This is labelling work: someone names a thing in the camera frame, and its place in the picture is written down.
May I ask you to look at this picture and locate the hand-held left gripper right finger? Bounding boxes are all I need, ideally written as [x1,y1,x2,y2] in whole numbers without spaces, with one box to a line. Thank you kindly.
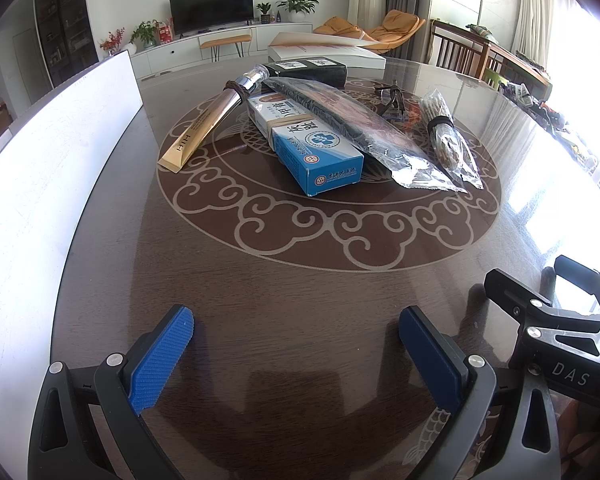
[398,305,563,480]

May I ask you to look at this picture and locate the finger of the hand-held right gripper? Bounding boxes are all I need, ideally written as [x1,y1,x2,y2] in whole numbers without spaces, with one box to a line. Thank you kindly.
[554,255,600,313]
[484,269,556,318]

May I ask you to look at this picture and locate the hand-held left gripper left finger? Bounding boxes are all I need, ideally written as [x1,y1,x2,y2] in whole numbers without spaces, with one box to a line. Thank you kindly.
[28,305,196,480]

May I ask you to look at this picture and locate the clear bag of cotton swabs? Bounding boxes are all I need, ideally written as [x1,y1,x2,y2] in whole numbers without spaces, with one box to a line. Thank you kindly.
[417,87,484,191]

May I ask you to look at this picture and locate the blue and white toothpaste box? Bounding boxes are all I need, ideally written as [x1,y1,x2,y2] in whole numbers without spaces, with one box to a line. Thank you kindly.
[246,92,365,197]

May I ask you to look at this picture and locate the gold cosmetic tube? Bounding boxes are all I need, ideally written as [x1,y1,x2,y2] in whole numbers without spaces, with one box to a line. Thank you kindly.
[157,62,267,175]

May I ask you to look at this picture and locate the dark clear plastic packet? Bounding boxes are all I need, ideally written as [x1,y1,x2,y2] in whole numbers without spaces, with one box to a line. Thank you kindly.
[262,77,468,193]

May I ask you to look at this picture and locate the black printed box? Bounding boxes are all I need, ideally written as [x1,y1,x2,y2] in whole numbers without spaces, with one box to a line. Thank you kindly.
[262,57,348,88]

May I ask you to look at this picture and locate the pile of assorted clutter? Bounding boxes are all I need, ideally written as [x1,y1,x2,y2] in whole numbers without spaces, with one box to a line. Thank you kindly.
[500,80,600,171]

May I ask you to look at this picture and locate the wooden dining chair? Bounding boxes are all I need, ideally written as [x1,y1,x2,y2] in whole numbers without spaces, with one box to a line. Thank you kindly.
[428,19,491,78]

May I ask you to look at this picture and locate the white window curtain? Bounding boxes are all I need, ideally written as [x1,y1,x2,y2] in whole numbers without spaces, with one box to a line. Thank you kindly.
[510,0,561,68]

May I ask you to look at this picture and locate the orange lounge chair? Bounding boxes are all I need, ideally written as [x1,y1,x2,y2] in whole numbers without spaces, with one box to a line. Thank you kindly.
[313,9,426,56]

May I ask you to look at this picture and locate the white box with orange lid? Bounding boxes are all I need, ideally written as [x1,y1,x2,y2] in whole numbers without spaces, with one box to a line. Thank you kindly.
[267,31,387,71]

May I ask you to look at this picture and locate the white television cabinet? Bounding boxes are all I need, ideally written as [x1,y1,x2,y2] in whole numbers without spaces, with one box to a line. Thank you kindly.
[130,21,313,78]

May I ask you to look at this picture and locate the red flowers in vase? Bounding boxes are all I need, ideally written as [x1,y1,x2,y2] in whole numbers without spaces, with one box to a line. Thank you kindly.
[100,28,127,56]

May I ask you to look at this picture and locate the orange bench with hairpin legs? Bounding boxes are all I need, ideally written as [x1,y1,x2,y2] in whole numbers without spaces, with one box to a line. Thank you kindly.
[199,35,252,61]

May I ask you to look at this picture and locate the green potted plant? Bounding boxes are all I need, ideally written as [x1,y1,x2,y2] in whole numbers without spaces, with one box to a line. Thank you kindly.
[130,20,163,50]

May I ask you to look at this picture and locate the dark glass display cabinet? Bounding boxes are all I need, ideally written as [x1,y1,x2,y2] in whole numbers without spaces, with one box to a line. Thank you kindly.
[34,0,101,88]

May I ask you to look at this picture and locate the black television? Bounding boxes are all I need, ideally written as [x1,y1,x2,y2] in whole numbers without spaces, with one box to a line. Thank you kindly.
[169,0,255,36]

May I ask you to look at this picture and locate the large leafy potted plant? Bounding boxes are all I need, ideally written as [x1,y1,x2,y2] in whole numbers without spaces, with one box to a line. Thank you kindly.
[276,0,320,23]

